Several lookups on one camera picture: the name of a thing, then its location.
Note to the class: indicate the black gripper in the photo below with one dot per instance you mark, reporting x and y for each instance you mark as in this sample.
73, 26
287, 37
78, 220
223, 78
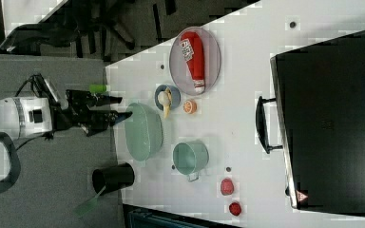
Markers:
79, 112

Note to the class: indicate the blue glass oven door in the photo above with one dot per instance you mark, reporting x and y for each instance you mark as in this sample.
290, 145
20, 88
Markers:
263, 135

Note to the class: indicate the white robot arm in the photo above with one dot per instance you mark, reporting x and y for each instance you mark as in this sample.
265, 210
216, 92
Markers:
26, 117

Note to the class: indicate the black toaster oven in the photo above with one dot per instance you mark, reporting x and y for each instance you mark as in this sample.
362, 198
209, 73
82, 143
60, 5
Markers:
320, 94

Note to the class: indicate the green perforated colander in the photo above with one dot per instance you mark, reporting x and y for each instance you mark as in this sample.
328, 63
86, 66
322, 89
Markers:
143, 132

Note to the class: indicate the black cylindrical cup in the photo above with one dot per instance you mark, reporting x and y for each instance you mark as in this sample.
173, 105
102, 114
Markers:
113, 178

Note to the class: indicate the small blue bowl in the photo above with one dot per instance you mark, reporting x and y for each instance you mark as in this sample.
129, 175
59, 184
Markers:
175, 93

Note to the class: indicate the grey round plate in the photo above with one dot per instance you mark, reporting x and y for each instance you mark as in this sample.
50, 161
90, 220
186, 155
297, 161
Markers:
212, 62

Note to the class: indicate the toy orange half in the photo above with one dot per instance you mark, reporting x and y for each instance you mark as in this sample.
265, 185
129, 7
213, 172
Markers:
190, 106

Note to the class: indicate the green mug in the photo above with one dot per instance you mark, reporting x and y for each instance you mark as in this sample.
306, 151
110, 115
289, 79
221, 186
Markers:
190, 158

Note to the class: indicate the green spatula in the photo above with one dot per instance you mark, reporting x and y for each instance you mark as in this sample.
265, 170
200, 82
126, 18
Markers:
88, 205

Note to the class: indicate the red ketchup bottle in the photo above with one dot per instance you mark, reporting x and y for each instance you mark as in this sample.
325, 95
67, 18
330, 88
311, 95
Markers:
192, 52

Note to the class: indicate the red toy strawberry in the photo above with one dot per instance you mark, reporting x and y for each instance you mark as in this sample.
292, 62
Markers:
227, 187

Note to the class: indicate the red toy tomato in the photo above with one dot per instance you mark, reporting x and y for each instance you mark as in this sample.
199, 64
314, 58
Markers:
235, 208

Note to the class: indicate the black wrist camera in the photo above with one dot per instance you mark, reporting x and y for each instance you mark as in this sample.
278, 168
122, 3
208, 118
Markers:
44, 89

